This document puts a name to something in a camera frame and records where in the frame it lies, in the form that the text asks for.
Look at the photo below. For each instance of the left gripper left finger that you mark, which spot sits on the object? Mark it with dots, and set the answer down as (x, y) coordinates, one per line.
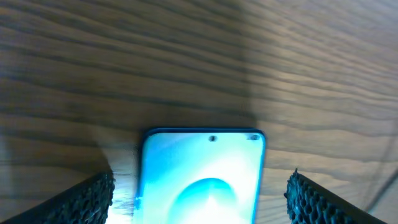
(84, 203)

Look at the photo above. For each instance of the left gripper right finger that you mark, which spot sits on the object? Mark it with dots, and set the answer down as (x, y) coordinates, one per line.
(310, 203)

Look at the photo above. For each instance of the blue Galaxy smartphone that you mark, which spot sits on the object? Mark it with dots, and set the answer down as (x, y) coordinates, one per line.
(199, 175)

